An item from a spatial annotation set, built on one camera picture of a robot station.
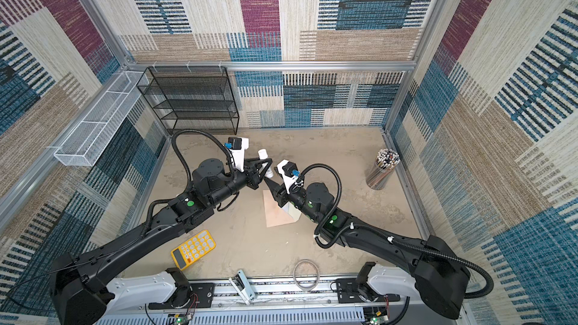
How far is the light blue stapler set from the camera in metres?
0.73

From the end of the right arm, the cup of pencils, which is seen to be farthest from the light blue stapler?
the cup of pencils

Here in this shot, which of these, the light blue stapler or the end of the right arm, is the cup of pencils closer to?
the end of the right arm

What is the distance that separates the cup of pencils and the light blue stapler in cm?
61

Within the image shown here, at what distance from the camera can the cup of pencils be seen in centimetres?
87
